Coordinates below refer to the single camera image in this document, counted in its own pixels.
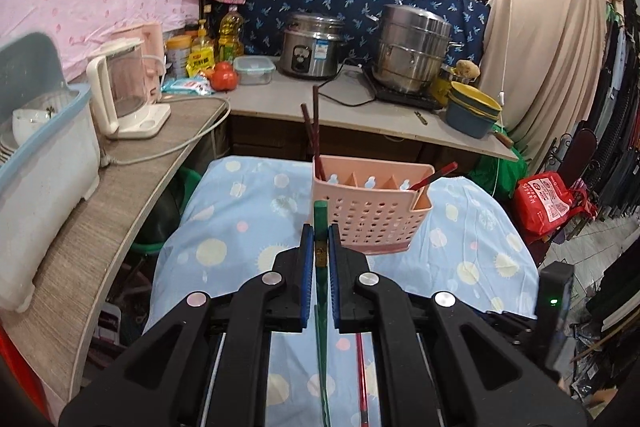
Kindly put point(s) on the yellow tin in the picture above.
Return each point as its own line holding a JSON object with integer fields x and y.
{"x": 441, "y": 89}

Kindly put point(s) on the hanging dark clothes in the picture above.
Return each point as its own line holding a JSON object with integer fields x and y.
{"x": 617, "y": 107}

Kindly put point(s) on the black wrought iron rack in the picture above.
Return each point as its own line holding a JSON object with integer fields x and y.
{"x": 575, "y": 157}

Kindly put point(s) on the grey straight counter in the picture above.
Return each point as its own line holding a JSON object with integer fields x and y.
{"x": 350, "y": 117}

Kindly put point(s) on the green plastic basin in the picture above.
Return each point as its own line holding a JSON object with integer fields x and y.
{"x": 187, "y": 179}

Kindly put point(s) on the red chopstick gold band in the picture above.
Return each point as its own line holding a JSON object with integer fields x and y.
{"x": 435, "y": 174}

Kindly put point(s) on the red shopping bag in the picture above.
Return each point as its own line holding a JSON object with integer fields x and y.
{"x": 547, "y": 202}

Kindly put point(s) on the black induction cooker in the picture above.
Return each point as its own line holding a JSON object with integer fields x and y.
{"x": 400, "y": 99}

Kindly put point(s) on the cooking oil bottle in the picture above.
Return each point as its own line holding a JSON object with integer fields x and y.
{"x": 231, "y": 32}

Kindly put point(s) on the small yellow sauce bottle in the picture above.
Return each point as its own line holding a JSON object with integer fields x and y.
{"x": 204, "y": 36}

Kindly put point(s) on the white bowl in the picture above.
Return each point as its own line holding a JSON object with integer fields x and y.
{"x": 37, "y": 124}

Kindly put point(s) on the steel rice cooker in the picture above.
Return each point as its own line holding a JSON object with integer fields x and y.
{"x": 310, "y": 47}

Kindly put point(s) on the grey curved wooden counter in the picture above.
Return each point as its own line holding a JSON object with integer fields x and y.
{"x": 100, "y": 227}

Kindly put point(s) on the glass electric kettle white base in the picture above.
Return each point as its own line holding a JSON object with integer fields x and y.
{"x": 125, "y": 92}

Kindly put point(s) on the red tomato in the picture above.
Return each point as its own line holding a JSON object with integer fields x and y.
{"x": 223, "y": 77}

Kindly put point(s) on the glass container green lid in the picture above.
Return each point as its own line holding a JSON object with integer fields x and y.
{"x": 254, "y": 71}

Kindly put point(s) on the stack of blue yellow bowls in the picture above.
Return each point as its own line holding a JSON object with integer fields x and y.
{"x": 472, "y": 114}

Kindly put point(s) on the yellow snack packet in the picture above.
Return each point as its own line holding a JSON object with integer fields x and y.
{"x": 201, "y": 63}

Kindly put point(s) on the green cloth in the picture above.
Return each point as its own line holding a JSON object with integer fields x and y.
{"x": 502, "y": 174}

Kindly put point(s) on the white dish rack blue lid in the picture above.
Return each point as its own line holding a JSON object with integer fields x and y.
{"x": 45, "y": 207}

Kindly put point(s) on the maroon chopstick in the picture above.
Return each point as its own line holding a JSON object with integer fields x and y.
{"x": 310, "y": 132}
{"x": 315, "y": 117}

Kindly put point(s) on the pink perforated utensil holder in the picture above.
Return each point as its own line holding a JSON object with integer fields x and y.
{"x": 380, "y": 217}

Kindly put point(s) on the red chopstick black band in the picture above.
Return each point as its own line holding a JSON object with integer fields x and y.
{"x": 362, "y": 372}

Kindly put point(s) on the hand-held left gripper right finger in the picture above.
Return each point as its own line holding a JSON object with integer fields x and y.
{"x": 334, "y": 277}

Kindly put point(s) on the pink appliance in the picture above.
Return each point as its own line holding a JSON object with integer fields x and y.
{"x": 147, "y": 42}

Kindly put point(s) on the blue printed tablecloth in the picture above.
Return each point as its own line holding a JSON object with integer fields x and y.
{"x": 235, "y": 217}

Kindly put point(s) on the beige curtain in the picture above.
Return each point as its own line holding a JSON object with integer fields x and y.
{"x": 545, "y": 32}

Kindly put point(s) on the green chopstick gold band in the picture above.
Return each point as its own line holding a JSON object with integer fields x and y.
{"x": 320, "y": 217}

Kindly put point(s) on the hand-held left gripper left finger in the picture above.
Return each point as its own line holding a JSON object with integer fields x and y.
{"x": 306, "y": 277}

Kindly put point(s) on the steel steamer pot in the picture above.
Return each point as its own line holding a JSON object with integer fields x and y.
{"x": 410, "y": 47}

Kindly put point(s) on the milk powder can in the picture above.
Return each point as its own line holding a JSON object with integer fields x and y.
{"x": 178, "y": 57}

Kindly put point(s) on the blue wet wipes packet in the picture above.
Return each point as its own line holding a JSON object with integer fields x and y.
{"x": 187, "y": 86}

